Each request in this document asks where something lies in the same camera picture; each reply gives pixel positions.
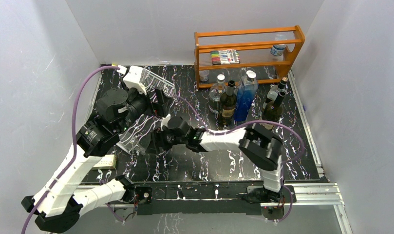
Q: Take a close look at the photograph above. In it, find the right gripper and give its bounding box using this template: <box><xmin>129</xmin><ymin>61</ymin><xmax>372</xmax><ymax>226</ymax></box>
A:
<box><xmin>145</xmin><ymin>125</ymin><xmax>187</xmax><ymax>156</ymax></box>

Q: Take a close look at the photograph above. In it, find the clear glass bottle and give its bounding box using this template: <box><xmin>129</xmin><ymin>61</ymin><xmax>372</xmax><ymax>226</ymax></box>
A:
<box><xmin>117</xmin><ymin>130</ymin><xmax>151</xmax><ymax>155</ymax></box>

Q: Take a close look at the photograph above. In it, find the dark green wine bottle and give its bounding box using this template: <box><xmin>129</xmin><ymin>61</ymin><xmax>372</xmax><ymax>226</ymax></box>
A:
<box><xmin>217</xmin><ymin>80</ymin><xmax>237</xmax><ymax>125</ymax></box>

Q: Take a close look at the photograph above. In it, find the blue square bottle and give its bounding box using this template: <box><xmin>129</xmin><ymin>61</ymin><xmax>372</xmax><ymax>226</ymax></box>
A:
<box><xmin>233</xmin><ymin>70</ymin><xmax>258</xmax><ymax>122</ymax></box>

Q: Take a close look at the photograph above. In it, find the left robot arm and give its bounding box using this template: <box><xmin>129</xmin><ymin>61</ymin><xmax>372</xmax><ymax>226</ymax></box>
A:
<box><xmin>22</xmin><ymin>88</ymin><xmax>176</xmax><ymax>234</ymax></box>

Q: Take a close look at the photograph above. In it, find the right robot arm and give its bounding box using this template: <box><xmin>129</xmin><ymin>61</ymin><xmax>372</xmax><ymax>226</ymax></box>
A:
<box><xmin>146</xmin><ymin>117</ymin><xmax>284</xmax><ymax>203</ymax></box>

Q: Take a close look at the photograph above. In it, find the clear round white-capped bottle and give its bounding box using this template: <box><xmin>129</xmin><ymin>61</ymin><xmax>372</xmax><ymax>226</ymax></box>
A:
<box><xmin>208</xmin><ymin>74</ymin><xmax>225</xmax><ymax>114</ymax></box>

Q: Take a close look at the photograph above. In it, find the dark wine bottle right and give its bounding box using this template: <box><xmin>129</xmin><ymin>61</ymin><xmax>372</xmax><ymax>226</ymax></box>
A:
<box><xmin>261</xmin><ymin>91</ymin><xmax>286</xmax><ymax>122</ymax></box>

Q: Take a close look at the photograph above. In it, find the grey bottle behind right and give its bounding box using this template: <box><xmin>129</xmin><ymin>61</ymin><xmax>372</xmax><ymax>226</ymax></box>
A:
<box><xmin>265</xmin><ymin>77</ymin><xmax>289</xmax><ymax>104</ymax></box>

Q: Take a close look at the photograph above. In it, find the small glass jar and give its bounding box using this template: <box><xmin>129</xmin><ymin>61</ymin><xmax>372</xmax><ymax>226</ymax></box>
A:
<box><xmin>198</xmin><ymin>70</ymin><xmax>209</xmax><ymax>83</ymax></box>

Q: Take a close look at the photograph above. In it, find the white power strip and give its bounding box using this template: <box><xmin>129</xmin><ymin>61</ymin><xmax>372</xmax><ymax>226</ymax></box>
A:
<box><xmin>92</xmin><ymin>155</ymin><xmax>117</xmax><ymax>170</ymax></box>

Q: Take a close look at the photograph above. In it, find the marker pen set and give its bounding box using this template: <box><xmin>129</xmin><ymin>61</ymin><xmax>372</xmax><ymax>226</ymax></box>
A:
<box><xmin>210</xmin><ymin>49</ymin><xmax>240</xmax><ymax>65</ymax></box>

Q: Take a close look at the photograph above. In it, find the orange wooden shelf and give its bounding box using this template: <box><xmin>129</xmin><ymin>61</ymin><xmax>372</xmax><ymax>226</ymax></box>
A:
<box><xmin>194</xmin><ymin>25</ymin><xmax>305</xmax><ymax>89</ymax></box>

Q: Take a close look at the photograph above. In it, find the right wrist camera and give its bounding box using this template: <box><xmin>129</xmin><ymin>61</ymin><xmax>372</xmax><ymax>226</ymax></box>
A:
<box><xmin>160</xmin><ymin>114</ymin><xmax>171</xmax><ymax>131</ymax></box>

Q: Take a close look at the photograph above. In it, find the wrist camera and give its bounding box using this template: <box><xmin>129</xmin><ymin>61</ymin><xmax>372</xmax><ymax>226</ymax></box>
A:
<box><xmin>160</xmin><ymin>114</ymin><xmax>171</xmax><ymax>131</ymax></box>
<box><xmin>117</xmin><ymin>65</ymin><xmax>147</xmax><ymax>95</ymax></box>

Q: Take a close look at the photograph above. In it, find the white wire wine rack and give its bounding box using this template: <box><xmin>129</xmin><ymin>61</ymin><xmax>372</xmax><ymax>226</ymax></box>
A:
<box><xmin>116</xmin><ymin>67</ymin><xmax>178</xmax><ymax>156</ymax></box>

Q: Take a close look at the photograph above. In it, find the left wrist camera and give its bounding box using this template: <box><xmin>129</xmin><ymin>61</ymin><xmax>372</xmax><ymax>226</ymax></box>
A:
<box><xmin>117</xmin><ymin>65</ymin><xmax>147</xmax><ymax>95</ymax></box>

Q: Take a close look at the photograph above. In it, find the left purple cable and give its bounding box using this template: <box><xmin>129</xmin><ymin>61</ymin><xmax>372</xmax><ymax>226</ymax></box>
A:
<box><xmin>20</xmin><ymin>65</ymin><xmax>122</xmax><ymax>234</ymax></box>

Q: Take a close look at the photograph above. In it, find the purple cable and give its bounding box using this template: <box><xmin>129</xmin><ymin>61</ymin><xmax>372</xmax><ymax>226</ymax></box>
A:
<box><xmin>174</xmin><ymin>94</ymin><xmax>305</xmax><ymax>181</ymax></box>
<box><xmin>20</xmin><ymin>65</ymin><xmax>122</xmax><ymax>234</ymax></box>

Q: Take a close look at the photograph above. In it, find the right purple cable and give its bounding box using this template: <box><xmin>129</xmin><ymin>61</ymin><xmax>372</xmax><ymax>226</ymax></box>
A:
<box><xmin>174</xmin><ymin>94</ymin><xmax>305</xmax><ymax>181</ymax></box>

